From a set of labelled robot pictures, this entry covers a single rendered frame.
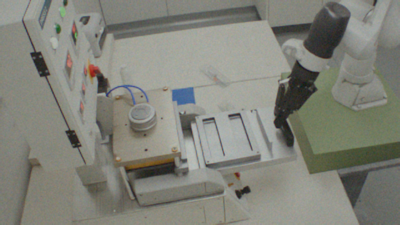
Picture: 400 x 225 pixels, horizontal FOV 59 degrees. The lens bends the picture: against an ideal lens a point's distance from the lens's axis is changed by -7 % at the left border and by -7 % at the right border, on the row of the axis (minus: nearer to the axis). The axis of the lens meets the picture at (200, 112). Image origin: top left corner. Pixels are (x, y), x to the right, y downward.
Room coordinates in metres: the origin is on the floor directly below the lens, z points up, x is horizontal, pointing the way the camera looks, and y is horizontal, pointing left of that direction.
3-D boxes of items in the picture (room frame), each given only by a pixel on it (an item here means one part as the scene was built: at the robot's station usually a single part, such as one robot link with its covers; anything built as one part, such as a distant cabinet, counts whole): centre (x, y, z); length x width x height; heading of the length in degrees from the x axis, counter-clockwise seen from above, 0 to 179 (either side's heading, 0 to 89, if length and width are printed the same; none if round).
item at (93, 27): (1.68, 0.57, 0.88); 0.25 x 0.20 x 0.17; 86
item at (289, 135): (0.80, -0.26, 0.99); 0.15 x 0.02 x 0.04; 5
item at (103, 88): (0.98, 0.31, 1.05); 0.15 x 0.05 x 0.15; 5
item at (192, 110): (0.91, 0.10, 0.96); 0.26 x 0.05 x 0.07; 95
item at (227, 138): (0.79, -0.07, 0.98); 0.20 x 0.17 x 0.03; 5
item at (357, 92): (1.03, -0.63, 0.93); 0.22 x 0.19 x 0.14; 88
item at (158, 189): (0.64, 0.08, 0.96); 0.25 x 0.05 x 0.07; 95
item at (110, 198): (0.77, 0.20, 0.93); 0.46 x 0.35 x 0.01; 95
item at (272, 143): (0.79, -0.12, 0.97); 0.30 x 0.22 x 0.08; 95
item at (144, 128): (0.79, 0.19, 1.08); 0.31 x 0.24 x 0.13; 5
